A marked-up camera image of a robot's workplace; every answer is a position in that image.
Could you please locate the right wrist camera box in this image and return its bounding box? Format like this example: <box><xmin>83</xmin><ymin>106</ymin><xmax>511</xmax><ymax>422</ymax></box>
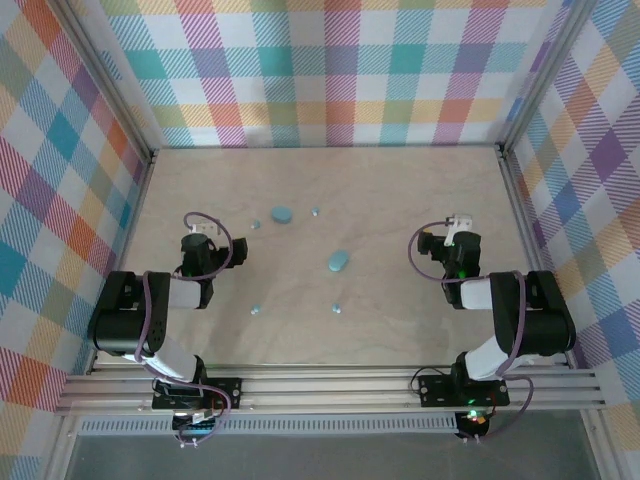
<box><xmin>443</xmin><ymin>213</ymin><xmax>474</xmax><ymax>247</ymax></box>

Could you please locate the aluminium side rail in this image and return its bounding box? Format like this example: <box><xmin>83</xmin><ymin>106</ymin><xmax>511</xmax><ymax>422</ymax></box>
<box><xmin>84</xmin><ymin>149</ymin><xmax>159</xmax><ymax>374</ymax></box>
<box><xmin>497</xmin><ymin>144</ymin><xmax>576</xmax><ymax>369</ymax></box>

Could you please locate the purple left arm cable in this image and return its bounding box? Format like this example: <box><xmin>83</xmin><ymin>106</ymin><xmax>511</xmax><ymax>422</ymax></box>
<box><xmin>134</xmin><ymin>212</ymin><xmax>236</xmax><ymax>449</ymax></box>

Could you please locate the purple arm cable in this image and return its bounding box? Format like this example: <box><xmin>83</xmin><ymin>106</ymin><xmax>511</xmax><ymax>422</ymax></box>
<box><xmin>408</xmin><ymin>222</ymin><xmax>534</xmax><ymax>444</ymax></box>
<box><xmin>134</xmin><ymin>212</ymin><xmax>236</xmax><ymax>449</ymax></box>

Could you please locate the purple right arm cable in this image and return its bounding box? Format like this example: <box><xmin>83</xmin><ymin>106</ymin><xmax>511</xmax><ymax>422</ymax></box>
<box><xmin>408</xmin><ymin>222</ymin><xmax>534</xmax><ymax>444</ymax></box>

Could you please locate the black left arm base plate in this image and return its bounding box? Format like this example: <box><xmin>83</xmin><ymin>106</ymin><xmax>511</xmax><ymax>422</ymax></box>
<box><xmin>152</xmin><ymin>377</ymin><xmax>244</xmax><ymax>412</ymax></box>

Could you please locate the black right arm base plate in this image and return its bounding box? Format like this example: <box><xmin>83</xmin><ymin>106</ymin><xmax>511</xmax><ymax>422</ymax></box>
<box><xmin>417</xmin><ymin>373</ymin><xmax>511</xmax><ymax>408</ymax></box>

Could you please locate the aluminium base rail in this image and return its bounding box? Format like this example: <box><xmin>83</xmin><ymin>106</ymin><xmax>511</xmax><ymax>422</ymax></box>
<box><xmin>54</xmin><ymin>364</ymin><xmax>607</xmax><ymax>416</ymax></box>

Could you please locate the aluminium frame post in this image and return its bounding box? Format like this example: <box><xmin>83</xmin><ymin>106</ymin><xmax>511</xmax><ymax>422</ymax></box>
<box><xmin>498</xmin><ymin>0</ymin><xmax>596</xmax><ymax>156</ymax></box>
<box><xmin>58</xmin><ymin>0</ymin><xmax>157</xmax><ymax>164</ymax></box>

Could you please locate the grey slotted cable duct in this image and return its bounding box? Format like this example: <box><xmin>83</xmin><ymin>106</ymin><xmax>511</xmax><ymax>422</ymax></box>
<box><xmin>78</xmin><ymin>417</ymin><xmax>460</xmax><ymax>437</ymax></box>

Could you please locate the aluminium frame leg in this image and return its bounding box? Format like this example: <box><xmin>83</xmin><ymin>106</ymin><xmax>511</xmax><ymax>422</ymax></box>
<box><xmin>47</xmin><ymin>415</ymin><xmax>81</xmax><ymax>480</ymax></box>
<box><xmin>583</xmin><ymin>410</ymin><xmax>617</xmax><ymax>480</ymax></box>

